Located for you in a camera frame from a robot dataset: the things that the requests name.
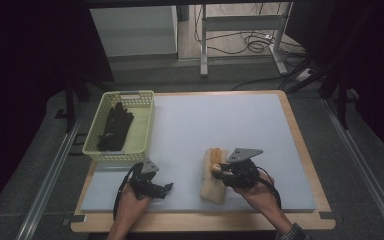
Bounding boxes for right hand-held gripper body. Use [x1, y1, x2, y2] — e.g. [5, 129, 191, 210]
[219, 147, 265, 190]

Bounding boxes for wooden table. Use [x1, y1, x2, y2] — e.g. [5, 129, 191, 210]
[70, 89, 337, 234]

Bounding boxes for white cabinet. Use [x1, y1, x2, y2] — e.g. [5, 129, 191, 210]
[89, 5, 180, 58]

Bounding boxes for tangled black floor cables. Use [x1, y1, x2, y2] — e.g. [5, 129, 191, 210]
[193, 3, 307, 58]

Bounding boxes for person's right hand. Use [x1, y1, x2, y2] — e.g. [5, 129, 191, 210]
[232, 169, 276, 214]

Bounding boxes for white foam mat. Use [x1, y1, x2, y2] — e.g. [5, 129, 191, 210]
[79, 93, 317, 214]

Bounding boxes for person's left hand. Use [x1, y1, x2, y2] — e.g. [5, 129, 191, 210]
[114, 185, 153, 224]

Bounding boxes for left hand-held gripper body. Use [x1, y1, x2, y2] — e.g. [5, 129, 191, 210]
[126, 158, 161, 201]

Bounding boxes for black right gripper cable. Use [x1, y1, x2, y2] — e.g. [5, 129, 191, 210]
[255, 165, 283, 210]

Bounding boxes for white power strip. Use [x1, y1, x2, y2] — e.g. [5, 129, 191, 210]
[293, 67, 314, 84]

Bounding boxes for black glove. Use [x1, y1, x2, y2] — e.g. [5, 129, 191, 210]
[96, 101, 135, 152]

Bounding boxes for pale yellow perforated plastic basket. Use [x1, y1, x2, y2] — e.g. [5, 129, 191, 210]
[81, 89, 156, 163]

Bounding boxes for white metal desk frame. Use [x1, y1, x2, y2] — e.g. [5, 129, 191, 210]
[199, 2, 295, 78]

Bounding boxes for black stand leg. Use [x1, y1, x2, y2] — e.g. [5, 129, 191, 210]
[63, 79, 92, 134]
[318, 63, 353, 131]

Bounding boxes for aluminium rail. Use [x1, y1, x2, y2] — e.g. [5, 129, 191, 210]
[14, 106, 87, 240]
[321, 97, 384, 240]

